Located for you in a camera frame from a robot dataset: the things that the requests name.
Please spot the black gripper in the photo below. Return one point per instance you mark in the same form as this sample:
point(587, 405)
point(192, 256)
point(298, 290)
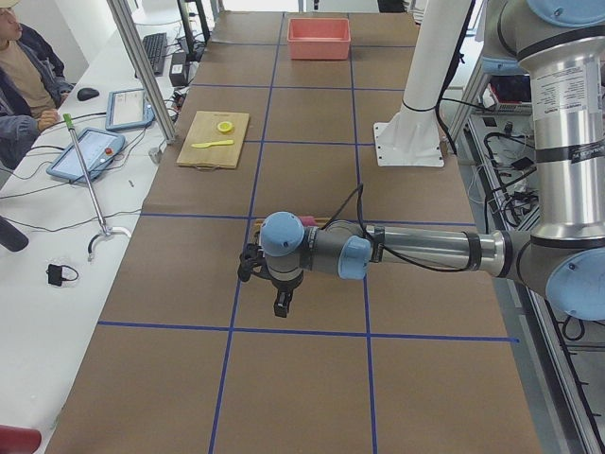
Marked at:
point(285, 285)

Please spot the pink cloth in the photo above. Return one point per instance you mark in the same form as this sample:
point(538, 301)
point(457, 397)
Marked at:
point(308, 221)

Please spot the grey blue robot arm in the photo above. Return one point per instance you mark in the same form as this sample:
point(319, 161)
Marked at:
point(558, 44)

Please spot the yellow plastic knife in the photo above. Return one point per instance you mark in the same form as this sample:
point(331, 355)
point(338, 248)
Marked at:
point(221, 143)

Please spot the yellow lemon slice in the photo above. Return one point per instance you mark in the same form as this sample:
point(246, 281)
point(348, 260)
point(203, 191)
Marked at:
point(224, 126)

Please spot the bamboo cutting board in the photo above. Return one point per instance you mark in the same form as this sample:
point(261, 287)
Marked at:
point(203, 129)

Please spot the metal reacher grabber stick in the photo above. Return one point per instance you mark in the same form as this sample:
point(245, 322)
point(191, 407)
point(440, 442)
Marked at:
point(105, 230)

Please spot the teach pendant tablet near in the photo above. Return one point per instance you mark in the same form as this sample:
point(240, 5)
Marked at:
point(98, 149)

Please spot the teach pendant tablet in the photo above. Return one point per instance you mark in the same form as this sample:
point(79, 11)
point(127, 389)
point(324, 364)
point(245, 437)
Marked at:
point(98, 149)
point(128, 109)

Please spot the teach pendant tablet far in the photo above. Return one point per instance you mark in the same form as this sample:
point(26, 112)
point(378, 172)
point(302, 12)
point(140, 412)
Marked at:
point(128, 109)

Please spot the black power brick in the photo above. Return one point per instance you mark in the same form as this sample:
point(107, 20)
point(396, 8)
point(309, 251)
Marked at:
point(179, 69)

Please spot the pink plastic bin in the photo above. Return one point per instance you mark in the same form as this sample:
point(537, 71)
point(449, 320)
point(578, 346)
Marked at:
point(318, 39)

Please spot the black keyboard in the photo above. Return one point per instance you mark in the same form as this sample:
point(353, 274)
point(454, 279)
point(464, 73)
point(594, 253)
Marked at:
point(155, 46)

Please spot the black computer mouse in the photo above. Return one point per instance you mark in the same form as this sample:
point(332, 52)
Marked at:
point(87, 93)

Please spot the red cylindrical object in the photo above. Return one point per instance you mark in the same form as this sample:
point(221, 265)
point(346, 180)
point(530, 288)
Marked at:
point(15, 440)

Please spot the seated person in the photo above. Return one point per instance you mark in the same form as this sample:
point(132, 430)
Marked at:
point(33, 86)

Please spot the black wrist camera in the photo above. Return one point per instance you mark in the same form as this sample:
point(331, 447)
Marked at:
point(252, 263)

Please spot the white camera pillar base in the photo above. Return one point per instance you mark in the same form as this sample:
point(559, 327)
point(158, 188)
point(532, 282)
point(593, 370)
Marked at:
point(412, 137)

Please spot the small black adapter with cable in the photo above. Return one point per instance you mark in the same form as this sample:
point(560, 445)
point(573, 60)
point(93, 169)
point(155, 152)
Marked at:
point(57, 275)

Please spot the aluminium frame post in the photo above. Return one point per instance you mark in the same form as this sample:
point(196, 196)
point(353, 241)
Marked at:
point(138, 57)

